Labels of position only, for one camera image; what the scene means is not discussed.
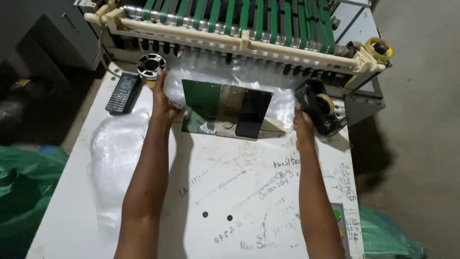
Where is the black tape dispenser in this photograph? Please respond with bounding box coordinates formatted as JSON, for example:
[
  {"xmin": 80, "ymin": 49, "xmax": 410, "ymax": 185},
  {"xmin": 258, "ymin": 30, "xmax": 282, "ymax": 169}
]
[{"xmin": 295, "ymin": 78, "xmax": 348, "ymax": 139}]

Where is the pile of clear plastic bags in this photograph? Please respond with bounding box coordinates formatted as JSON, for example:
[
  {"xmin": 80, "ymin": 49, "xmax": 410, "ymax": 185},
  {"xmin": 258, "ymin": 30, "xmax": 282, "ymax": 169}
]
[{"xmin": 89, "ymin": 107, "xmax": 151, "ymax": 231}]

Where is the grey metal cabinet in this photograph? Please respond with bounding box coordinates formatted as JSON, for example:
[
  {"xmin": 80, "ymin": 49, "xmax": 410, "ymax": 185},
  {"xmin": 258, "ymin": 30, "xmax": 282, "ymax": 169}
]
[{"xmin": 0, "ymin": 0, "xmax": 101, "ymax": 72}]

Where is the black smartphone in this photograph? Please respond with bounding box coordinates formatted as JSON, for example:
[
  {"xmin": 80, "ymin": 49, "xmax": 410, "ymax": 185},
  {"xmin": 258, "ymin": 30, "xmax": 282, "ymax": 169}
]
[{"xmin": 235, "ymin": 89, "xmax": 273, "ymax": 139}]

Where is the bag making machine with green belts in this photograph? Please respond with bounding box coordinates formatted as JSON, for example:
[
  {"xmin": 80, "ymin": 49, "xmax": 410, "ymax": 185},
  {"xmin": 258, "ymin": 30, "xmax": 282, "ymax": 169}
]
[{"xmin": 74, "ymin": 0, "xmax": 393, "ymax": 126}]

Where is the person's right hand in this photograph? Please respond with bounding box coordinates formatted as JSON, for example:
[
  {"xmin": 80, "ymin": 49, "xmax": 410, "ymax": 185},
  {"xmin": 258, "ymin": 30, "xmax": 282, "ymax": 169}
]
[{"xmin": 293, "ymin": 103, "xmax": 316, "ymax": 144}]

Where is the person's left hand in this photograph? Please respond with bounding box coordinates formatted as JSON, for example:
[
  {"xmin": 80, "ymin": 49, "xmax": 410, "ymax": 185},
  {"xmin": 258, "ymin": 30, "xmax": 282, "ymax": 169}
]
[{"xmin": 151, "ymin": 68, "xmax": 183, "ymax": 123}]

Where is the yellow tape roll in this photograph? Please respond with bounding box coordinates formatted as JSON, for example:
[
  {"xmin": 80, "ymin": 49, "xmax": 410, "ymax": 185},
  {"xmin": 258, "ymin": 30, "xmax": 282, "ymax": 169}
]
[{"xmin": 364, "ymin": 37, "xmax": 393, "ymax": 62}]

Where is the black keypad phone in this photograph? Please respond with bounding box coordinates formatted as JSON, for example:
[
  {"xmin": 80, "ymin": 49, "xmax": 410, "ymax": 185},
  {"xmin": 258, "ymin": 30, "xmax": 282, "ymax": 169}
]
[{"xmin": 105, "ymin": 72, "xmax": 142, "ymax": 116}]

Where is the stack of clear plastic bags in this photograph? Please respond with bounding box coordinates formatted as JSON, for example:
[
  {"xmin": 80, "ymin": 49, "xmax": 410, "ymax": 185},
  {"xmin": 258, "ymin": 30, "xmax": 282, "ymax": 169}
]
[{"xmin": 165, "ymin": 54, "xmax": 300, "ymax": 132}]

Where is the empty tape spool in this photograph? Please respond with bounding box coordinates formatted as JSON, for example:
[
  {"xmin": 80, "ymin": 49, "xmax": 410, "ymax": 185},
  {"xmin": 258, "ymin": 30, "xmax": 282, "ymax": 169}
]
[{"xmin": 137, "ymin": 53, "xmax": 167, "ymax": 80}]

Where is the green plastic sack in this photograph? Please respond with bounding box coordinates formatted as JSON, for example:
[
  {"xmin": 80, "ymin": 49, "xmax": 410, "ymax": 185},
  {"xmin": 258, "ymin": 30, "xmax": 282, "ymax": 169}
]
[
  {"xmin": 0, "ymin": 145, "xmax": 69, "ymax": 259},
  {"xmin": 359, "ymin": 206, "xmax": 425, "ymax": 259}
]

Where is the control button panel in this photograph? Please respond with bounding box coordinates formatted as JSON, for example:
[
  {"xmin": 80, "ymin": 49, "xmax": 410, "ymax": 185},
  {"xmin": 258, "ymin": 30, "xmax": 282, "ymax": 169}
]
[{"xmin": 331, "ymin": 202, "xmax": 351, "ymax": 259}]

